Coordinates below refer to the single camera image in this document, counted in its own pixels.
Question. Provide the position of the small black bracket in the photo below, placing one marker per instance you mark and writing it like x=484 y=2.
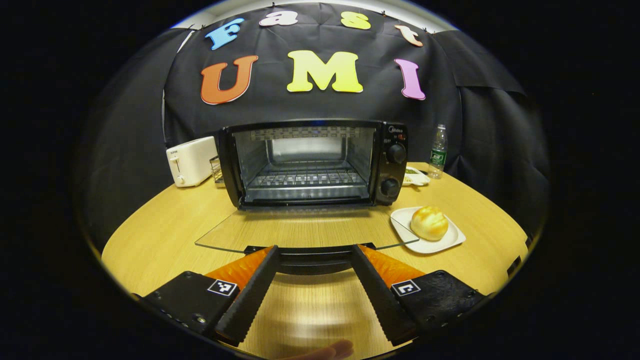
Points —
x=515 y=266
x=528 y=241

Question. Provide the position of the white toaster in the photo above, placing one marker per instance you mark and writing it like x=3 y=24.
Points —
x=192 y=160

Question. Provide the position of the clear plastic water bottle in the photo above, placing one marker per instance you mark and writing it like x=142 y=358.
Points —
x=438 y=155

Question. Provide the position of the black electric oven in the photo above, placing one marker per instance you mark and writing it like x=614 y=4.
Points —
x=392 y=170

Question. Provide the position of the black backdrop cloth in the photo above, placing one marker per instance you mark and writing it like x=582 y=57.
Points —
x=300 y=107

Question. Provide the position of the golden bread bun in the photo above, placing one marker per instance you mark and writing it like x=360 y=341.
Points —
x=429 y=223

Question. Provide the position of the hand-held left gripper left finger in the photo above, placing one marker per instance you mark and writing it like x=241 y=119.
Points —
x=250 y=300

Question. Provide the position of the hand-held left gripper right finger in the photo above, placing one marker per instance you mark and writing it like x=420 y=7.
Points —
x=382 y=300

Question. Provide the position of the white divided snack dish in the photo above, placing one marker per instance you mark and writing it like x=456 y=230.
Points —
x=417 y=177

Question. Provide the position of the white square plate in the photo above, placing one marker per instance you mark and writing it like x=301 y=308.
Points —
x=440 y=245

